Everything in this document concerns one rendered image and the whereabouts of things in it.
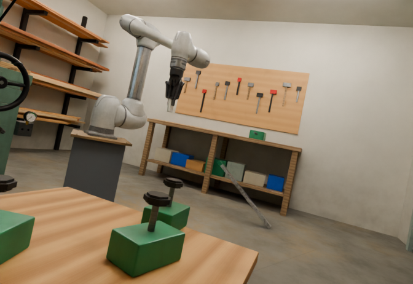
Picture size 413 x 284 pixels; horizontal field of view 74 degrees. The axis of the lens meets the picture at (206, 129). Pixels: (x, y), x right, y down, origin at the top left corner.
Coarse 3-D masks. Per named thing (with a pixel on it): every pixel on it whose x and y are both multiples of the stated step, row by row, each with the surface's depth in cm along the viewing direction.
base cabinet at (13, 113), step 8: (0, 104) 151; (8, 104) 154; (0, 112) 151; (8, 112) 155; (16, 112) 159; (0, 120) 152; (8, 120) 156; (16, 120) 160; (8, 128) 156; (0, 136) 153; (8, 136) 157; (0, 144) 154; (8, 144) 158; (0, 152) 155; (8, 152) 159; (0, 160) 156; (0, 168) 156
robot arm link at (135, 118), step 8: (136, 40) 192; (144, 40) 189; (144, 48) 192; (152, 48) 195; (136, 56) 193; (144, 56) 192; (136, 64) 192; (144, 64) 193; (136, 72) 191; (144, 72) 194; (136, 80) 191; (144, 80) 196; (128, 88) 194; (136, 88) 191; (128, 96) 192; (136, 96) 192; (120, 104) 192; (128, 104) 188; (136, 104) 190; (128, 112) 186; (136, 112) 190; (144, 112) 200; (128, 120) 186; (136, 120) 191; (144, 120) 198; (128, 128) 193; (136, 128) 198
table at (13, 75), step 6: (0, 66) 148; (0, 72) 140; (6, 72) 151; (12, 72) 153; (18, 72) 156; (6, 78) 151; (12, 78) 154; (18, 78) 157; (30, 78) 163; (30, 84) 163
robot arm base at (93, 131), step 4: (88, 128) 175; (92, 128) 173; (96, 128) 172; (100, 128) 173; (104, 128) 174; (84, 132) 180; (88, 132) 171; (92, 132) 171; (96, 132) 172; (100, 132) 172; (104, 132) 174; (108, 132) 175; (112, 132) 179; (100, 136) 172; (104, 136) 173; (108, 136) 175; (112, 136) 176
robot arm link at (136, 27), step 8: (136, 24) 172; (144, 24) 174; (136, 32) 173; (144, 32) 169; (152, 32) 168; (152, 40) 170; (160, 40) 168; (168, 40) 168; (168, 48) 171; (200, 56) 157; (208, 56) 164; (192, 64) 159; (200, 64) 161; (208, 64) 167
